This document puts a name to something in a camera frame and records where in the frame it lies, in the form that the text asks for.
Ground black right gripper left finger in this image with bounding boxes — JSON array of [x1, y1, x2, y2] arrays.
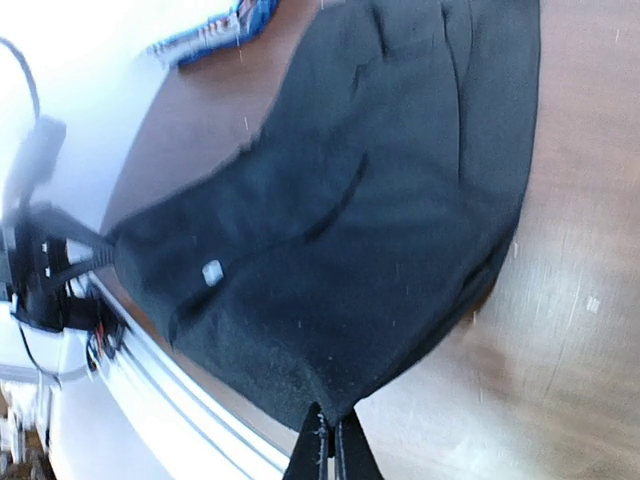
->
[[283, 403, 334, 480]]

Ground black long sleeve shirt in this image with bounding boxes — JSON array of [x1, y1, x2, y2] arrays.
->
[[110, 1, 540, 430]]

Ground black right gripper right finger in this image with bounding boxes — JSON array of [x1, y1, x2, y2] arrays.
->
[[334, 410, 384, 480]]

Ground aluminium front rail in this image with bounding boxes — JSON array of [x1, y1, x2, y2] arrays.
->
[[1, 274, 288, 479]]

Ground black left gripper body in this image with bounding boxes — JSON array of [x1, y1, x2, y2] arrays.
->
[[1, 211, 70, 330]]

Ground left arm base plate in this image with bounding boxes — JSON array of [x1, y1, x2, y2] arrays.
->
[[65, 297, 126, 373]]

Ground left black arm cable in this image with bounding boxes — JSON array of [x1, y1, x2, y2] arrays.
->
[[0, 37, 41, 126]]

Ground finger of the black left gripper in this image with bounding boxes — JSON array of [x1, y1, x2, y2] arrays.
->
[[29, 204, 113, 248], [42, 252, 114, 295]]

